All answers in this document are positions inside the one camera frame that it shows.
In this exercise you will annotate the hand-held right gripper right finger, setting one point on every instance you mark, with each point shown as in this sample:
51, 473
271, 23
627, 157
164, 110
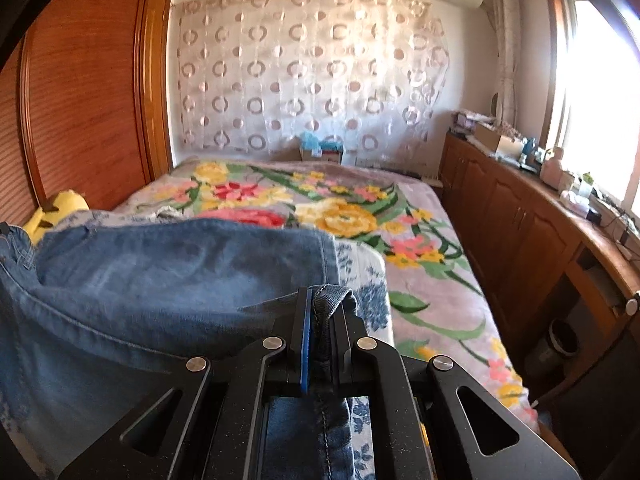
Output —
345, 350

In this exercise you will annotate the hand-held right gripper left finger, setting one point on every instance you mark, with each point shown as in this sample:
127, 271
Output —
306, 350

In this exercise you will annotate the blue denim pants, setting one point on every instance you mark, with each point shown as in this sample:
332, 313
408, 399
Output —
150, 280

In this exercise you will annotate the white blue floral quilt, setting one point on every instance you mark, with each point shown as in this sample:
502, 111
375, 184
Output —
370, 285

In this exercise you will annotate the colourful floral blanket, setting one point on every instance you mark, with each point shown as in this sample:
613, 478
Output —
350, 220

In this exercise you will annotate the blue tissue box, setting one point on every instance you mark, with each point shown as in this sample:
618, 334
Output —
320, 147

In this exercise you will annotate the dark trash bin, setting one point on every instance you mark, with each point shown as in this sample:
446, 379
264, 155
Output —
555, 345

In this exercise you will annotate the wooden cabinet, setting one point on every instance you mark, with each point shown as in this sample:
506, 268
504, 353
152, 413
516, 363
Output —
500, 200

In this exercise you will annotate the cardboard box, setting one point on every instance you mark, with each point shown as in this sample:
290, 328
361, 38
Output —
492, 135

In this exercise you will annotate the sheer curtain with circles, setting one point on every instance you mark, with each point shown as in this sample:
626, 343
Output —
300, 85

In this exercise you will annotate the white plastic bottle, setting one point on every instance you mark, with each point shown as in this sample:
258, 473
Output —
552, 170

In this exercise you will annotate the yellow plush toy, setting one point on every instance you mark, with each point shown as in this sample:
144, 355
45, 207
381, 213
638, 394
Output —
60, 207

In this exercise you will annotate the small potted plant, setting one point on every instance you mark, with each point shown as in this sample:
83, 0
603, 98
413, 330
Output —
585, 185

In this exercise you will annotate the wooden wardrobe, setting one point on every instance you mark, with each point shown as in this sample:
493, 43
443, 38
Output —
85, 85

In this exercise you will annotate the window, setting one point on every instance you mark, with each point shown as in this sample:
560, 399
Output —
600, 110

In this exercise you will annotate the white patterned window curtain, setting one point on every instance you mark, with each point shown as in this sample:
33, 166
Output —
505, 35

